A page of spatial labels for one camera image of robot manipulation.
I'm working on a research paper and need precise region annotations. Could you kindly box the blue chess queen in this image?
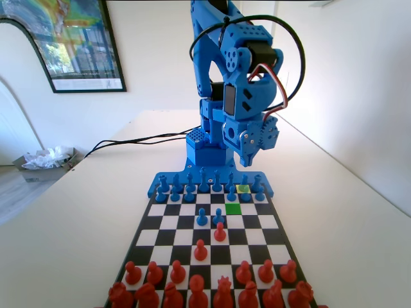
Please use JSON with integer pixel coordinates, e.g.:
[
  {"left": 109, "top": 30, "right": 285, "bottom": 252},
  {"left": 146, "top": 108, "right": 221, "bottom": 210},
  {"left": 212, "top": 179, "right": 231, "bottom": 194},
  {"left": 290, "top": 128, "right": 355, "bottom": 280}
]
[{"left": 211, "top": 169, "right": 224, "bottom": 193}]

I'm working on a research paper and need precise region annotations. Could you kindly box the blue chess king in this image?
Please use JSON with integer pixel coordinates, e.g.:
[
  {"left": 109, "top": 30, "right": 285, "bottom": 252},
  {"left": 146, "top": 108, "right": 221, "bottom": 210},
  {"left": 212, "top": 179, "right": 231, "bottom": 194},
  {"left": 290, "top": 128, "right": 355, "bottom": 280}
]
[{"left": 197, "top": 166, "right": 209, "bottom": 193}]

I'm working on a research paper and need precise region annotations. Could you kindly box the red chess pawn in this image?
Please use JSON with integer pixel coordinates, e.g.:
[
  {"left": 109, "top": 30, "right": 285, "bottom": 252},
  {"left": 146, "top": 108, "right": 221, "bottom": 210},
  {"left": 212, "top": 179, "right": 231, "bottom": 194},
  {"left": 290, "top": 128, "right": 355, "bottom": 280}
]
[
  {"left": 213, "top": 221, "right": 227, "bottom": 243},
  {"left": 193, "top": 239, "right": 209, "bottom": 261},
  {"left": 124, "top": 261, "right": 143, "bottom": 286},
  {"left": 146, "top": 261, "right": 164, "bottom": 286},
  {"left": 235, "top": 260, "right": 253, "bottom": 285},
  {"left": 279, "top": 259, "right": 298, "bottom": 284},
  {"left": 258, "top": 259, "right": 275, "bottom": 284},
  {"left": 169, "top": 259, "right": 187, "bottom": 285}
]

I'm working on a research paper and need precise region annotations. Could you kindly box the black and white chessboard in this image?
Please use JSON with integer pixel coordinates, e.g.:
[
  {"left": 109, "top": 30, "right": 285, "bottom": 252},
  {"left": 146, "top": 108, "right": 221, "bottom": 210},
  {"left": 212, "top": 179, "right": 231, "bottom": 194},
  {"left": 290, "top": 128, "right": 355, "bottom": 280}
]
[{"left": 103, "top": 182, "right": 319, "bottom": 308}]

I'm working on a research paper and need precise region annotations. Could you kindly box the red chess bishop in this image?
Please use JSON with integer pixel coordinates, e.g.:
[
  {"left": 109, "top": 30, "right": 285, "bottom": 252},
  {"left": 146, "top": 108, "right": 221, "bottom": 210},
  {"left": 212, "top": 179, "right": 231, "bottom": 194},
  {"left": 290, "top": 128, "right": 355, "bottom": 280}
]
[
  {"left": 162, "top": 281, "right": 184, "bottom": 308},
  {"left": 237, "top": 280, "right": 260, "bottom": 308}
]

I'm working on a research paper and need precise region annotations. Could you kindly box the red chess queen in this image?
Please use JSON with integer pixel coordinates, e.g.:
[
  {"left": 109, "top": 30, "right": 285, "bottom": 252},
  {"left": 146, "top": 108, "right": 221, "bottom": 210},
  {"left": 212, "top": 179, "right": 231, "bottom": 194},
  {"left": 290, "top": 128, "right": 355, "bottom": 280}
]
[{"left": 213, "top": 275, "right": 234, "bottom": 308}]

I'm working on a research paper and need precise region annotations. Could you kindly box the red chess knight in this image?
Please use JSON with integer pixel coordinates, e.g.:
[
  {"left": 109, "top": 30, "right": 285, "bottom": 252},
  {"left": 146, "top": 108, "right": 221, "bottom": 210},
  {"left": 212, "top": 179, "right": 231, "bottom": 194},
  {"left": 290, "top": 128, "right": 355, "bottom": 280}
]
[
  {"left": 262, "top": 278, "right": 285, "bottom": 308},
  {"left": 134, "top": 282, "right": 161, "bottom": 308}
]

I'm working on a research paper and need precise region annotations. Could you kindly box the red chess rook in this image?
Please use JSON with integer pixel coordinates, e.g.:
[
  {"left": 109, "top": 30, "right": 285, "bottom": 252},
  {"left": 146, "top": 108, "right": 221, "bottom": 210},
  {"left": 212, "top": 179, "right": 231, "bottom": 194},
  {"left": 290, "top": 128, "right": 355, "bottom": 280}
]
[
  {"left": 287, "top": 280, "right": 315, "bottom": 307},
  {"left": 108, "top": 281, "right": 135, "bottom": 308}
]

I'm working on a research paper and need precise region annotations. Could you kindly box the framed colourful poster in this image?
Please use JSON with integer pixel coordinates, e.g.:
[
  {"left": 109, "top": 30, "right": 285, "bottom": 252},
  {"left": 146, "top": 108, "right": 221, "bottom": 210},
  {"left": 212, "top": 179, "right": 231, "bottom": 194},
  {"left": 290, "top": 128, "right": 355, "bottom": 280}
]
[{"left": 0, "top": 0, "right": 128, "bottom": 94}]

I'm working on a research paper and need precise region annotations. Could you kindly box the white crumpled plastic wrap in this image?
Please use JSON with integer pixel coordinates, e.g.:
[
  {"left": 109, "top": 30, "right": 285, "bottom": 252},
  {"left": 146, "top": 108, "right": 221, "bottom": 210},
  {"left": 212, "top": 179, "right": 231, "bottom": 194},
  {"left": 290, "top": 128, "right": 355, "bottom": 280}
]
[{"left": 21, "top": 146, "right": 73, "bottom": 170}]

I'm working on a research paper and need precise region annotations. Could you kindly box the cardboard box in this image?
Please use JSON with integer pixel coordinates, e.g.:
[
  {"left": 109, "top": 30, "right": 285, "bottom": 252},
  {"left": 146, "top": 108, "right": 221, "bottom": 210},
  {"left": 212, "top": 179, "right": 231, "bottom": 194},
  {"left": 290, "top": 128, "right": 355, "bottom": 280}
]
[{"left": 12, "top": 146, "right": 85, "bottom": 184}]

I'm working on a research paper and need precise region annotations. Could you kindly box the red white black servo cable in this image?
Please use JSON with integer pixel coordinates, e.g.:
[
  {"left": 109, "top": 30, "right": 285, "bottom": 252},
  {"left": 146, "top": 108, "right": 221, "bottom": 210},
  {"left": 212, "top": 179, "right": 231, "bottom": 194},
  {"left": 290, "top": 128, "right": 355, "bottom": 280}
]
[{"left": 249, "top": 63, "right": 290, "bottom": 120}]

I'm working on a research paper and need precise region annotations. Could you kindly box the black power cable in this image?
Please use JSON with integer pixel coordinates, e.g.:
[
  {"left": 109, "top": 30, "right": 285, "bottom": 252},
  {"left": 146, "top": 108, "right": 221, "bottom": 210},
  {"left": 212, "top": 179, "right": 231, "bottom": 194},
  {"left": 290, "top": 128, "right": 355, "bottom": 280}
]
[
  {"left": 91, "top": 130, "right": 195, "bottom": 153},
  {"left": 83, "top": 127, "right": 195, "bottom": 158}
]

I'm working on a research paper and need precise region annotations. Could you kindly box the blue arm base plate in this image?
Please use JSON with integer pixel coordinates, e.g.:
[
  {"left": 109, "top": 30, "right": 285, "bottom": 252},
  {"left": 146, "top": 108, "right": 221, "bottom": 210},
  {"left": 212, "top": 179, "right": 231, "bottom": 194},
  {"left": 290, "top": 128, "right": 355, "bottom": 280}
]
[{"left": 146, "top": 165, "right": 275, "bottom": 199}]

